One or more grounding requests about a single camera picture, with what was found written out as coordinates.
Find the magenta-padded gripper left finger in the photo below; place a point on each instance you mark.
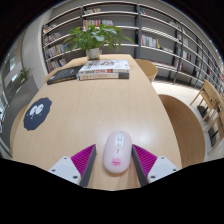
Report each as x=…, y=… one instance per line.
x=68, y=168

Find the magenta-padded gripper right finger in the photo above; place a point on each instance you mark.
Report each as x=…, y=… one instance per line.
x=160, y=166

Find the pink computer mouse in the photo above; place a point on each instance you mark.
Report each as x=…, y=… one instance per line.
x=117, y=151

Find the dark mouse pad with eyes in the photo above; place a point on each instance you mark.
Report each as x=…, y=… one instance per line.
x=37, y=114

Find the group of wooden slat chairs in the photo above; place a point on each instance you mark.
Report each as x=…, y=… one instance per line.
x=210, y=100

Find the black hardcover book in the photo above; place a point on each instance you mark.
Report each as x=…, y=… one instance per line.
x=64, y=75

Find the white book with red spine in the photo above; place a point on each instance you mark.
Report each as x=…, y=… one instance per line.
x=103, y=76

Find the small green background plant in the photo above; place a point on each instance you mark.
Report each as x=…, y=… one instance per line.
x=23, y=75

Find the white illustrated book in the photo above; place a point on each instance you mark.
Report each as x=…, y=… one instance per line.
x=105, y=65

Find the green potted plant white pot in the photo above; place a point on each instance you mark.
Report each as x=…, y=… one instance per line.
x=95, y=38

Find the grey bookshelf unit with books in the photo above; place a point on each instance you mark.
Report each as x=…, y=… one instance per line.
x=156, y=30

